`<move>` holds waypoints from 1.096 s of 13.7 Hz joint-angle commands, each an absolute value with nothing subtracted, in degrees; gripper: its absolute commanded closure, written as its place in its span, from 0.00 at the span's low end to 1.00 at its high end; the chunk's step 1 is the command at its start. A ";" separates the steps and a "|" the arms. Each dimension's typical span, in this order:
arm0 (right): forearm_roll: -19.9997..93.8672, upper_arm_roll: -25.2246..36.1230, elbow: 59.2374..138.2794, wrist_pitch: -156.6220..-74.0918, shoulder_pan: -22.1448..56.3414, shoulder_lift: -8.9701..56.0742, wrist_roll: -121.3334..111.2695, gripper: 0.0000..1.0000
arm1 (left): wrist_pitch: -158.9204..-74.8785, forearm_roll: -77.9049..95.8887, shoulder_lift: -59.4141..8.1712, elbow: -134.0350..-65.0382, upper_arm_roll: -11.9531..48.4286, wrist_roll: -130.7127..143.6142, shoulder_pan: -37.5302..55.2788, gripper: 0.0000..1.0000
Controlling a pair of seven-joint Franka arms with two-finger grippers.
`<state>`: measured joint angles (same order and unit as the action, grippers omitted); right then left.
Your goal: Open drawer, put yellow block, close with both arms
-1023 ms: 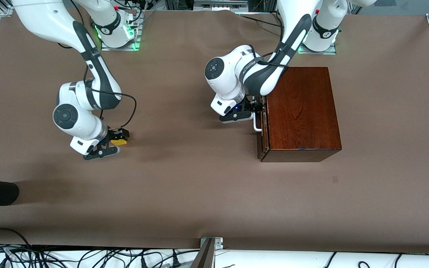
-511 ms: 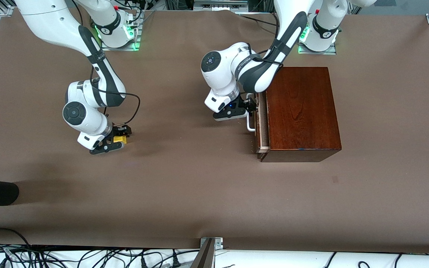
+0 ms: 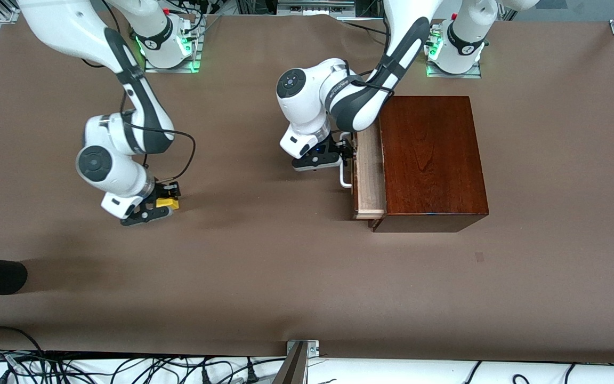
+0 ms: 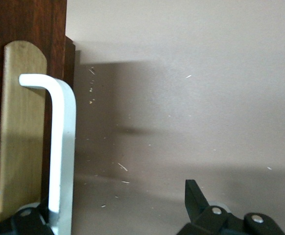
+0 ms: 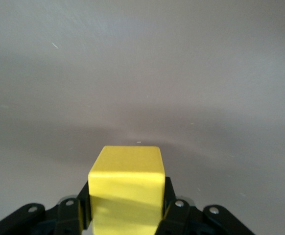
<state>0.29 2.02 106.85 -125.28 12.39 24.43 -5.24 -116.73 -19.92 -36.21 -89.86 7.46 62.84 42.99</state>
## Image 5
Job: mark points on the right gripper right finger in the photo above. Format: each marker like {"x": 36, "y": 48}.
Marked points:
{"x": 179, "y": 218}

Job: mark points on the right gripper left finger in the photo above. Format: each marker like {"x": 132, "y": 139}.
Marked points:
{"x": 70, "y": 215}

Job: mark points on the yellow cube block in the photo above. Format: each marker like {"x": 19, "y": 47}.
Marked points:
{"x": 126, "y": 186}

